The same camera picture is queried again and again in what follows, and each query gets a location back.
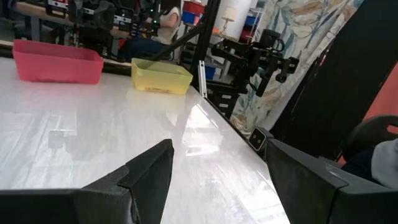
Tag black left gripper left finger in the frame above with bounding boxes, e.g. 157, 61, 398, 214
82, 139, 175, 224

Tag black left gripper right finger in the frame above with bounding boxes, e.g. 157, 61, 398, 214
266, 139, 348, 224

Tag person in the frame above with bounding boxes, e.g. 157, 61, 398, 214
118, 0, 183, 63
340, 138, 398, 190

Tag black office chair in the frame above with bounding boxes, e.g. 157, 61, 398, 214
340, 114, 398, 162

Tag yellow plastic tray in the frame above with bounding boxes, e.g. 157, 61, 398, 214
131, 58, 193, 95

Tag black partition panel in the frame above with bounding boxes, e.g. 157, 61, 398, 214
270, 0, 398, 162

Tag small pink plastic tray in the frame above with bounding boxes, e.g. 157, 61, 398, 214
12, 39, 104, 85

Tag floral patterned curtain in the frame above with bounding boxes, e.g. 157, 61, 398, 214
231, 0, 364, 138

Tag red storage bin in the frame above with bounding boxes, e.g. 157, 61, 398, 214
183, 0, 206, 15

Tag wooden workbench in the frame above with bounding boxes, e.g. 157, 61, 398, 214
15, 1, 131, 35

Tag silver aluminium post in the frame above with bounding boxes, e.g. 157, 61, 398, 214
198, 60, 208, 98

